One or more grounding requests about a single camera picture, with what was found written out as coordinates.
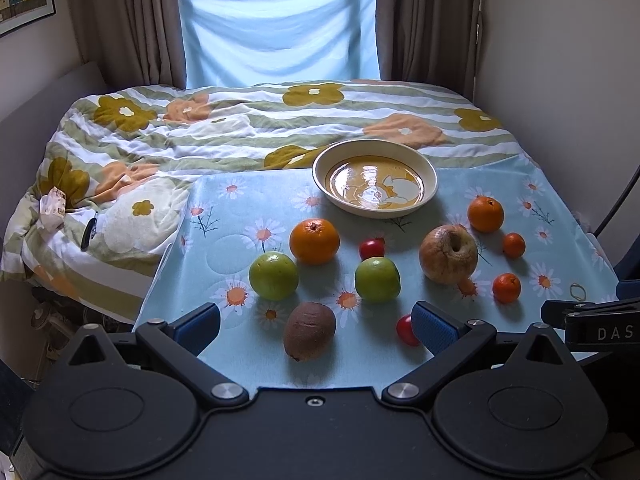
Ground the brown curtain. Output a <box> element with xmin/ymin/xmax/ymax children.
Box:
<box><xmin>375</xmin><ymin>0</ymin><xmax>482</xmax><ymax>100</ymax></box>
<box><xmin>68</xmin><ymin>0</ymin><xmax>186</xmax><ymax>89</ymax></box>

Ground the large wrinkled brown apple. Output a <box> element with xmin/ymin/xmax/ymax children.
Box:
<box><xmin>419</xmin><ymin>223</ymin><xmax>478</xmax><ymax>285</ymax></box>

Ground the light blue window cloth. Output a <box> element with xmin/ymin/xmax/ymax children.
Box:
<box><xmin>178</xmin><ymin>0</ymin><xmax>380</xmax><ymax>88</ymax></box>

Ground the small tangerine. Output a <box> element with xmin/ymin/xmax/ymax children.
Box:
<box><xmin>502</xmin><ymin>232</ymin><xmax>526</xmax><ymax>259</ymax></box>
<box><xmin>492</xmin><ymin>273</ymin><xmax>522</xmax><ymax>304</ymax></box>

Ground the right brown curtain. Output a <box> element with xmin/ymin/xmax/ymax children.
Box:
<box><xmin>375</xmin><ymin>0</ymin><xmax>482</xmax><ymax>100</ymax></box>

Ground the small red tomato front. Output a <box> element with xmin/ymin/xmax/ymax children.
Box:
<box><xmin>396</xmin><ymin>314</ymin><xmax>421</xmax><ymax>347</ymax></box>

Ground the large orange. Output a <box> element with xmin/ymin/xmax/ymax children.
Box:
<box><xmin>290</xmin><ymin>218</ymin><xmax>340</xmax><ymax>266</ymax></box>

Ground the small red tomato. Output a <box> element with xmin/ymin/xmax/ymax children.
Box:
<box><xmin>359</xmin><ymin>237</ymin><xmax>386</xmax><ymax>260</ymax></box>
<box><xmin>396</xmin><ymin>314</ymin><xmax>421</xmax><ymax>347</ymax></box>

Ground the yellow rubber band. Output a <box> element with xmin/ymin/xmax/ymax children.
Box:
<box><xmin>570</xmin><ymin>283</ymin><xmax>587</xmax><ymax>302</ymax></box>

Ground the crumpled patterned paper packet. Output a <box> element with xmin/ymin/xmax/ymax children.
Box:
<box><xmin>39</xmin><ymin>186</ymin><xmax>66</xmax><ymax>232</ymax></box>

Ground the green apple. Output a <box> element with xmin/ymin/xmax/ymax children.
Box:
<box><xmin>355</xmin><ymin>257</ymin><xmax>401</xmax><ymax>302</ymax></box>
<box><xmin>248</xmin><ymin>252</ymin><xmax>298</xmax><ymax>301</ymax></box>

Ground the cream ceramic bowl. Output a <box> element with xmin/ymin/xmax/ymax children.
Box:
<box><xmin>311</xmin><ymin>139</ymin><xmax>438</xmax><ymax>219</ymax></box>

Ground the light blue daisy tablecloth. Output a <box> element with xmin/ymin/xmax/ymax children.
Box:
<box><xmin>139</xmin><ymin>158</ymin><xmax>617</xmax><ymax>390</ymax></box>

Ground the black small device on bed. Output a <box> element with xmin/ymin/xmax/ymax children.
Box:
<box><xmin>80</xmin><ymin>217</ymin><xmax>98</xmax><ymax>252</ymax></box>

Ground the left brown curtain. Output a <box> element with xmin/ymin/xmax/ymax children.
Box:
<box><xmin>68</xmin><ymin>0</ymin><xmax>186</xmax><ymax>89</ymax></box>

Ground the floral striped duvet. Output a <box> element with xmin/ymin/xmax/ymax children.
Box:
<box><xmin>1</xmin><ymin>79</ymin><xmax>530</xmax><ymax>320</ymax></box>

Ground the black cable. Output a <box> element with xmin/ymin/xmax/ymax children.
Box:
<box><xmin>593</xmin><ymin>164</ymin><xmax>640</xmax><ymax>238</ymax></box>

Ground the brown kiwi fruit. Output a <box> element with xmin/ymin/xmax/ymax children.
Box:
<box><xmin>283</xmin><ymin>302</ymin><xmax>336</xmax><ymax>362</ymax></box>

